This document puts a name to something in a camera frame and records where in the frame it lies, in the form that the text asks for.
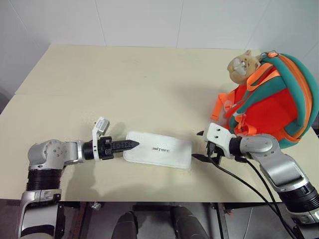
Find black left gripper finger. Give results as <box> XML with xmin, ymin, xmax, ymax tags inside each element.
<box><xmin>112</xmin><ymin>139</ymin><xmax>140</xmax><ymax>147</ymax></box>
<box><xmin>112</xmin><ymin>145</ymin><xmax>137</xmax><ymax>153</ymax></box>

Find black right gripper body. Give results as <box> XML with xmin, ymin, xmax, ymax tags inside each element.
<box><xmin>205</xmin><ymin>140</ymin><xmax>225</xmax><ymax>166</ymax></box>

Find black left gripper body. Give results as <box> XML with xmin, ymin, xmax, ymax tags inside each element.
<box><xmin>95</xmin><ymin>136</ymin><xmax>117</xmax><ymax>161</ymax></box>

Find orange and teal backpack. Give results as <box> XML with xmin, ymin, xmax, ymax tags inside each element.
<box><xmin>210</xmin><ymin>50</ymin><xmax>316</xmax><ymax>150</ymax></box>

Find dark rounded shape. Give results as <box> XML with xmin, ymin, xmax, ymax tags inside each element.
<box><xmin>168</xmin><ymin>205</ymin><xmax>209</xmax><ymax>239</ymax></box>
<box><xmin>110</xmin><ymin>211</ymin><xmax>139</xmax><ymax>239</ymax></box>

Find beige plush animal toy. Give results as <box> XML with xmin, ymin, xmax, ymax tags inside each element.
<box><xmin>226</xmin><ymin>49</ymin><xmax>263</xmax><ymax>86</ymax></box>

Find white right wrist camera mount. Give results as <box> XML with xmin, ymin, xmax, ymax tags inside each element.
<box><xmin>203</xmin><ymin>122</ymin><xmax>238</xmax><ymax>160</ymax></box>

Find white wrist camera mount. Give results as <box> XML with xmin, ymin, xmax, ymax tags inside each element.
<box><xmin>91</xmin><ymin>116</ymin><xmax>111</xmax><ymax>160</ymax></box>
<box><xmin>203</xmin><ymin>122</ymin><xmax>238</xmax><ymax>160</ymax></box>

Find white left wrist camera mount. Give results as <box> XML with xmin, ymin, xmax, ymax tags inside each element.
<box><xmin>91</xmin><ymin>116</ymin><xmax>111</xmax><ymax>160</ymax></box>

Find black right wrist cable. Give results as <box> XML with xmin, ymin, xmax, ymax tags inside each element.
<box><xmin>208</xmin><ymin>148</ymin><xmax>301</xmax><ymax>239</ymax></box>

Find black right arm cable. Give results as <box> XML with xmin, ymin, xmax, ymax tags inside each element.
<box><xmin>234</xmin><ymin>155</ymin><xmax>307</xmax><ymax>239</ymax></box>

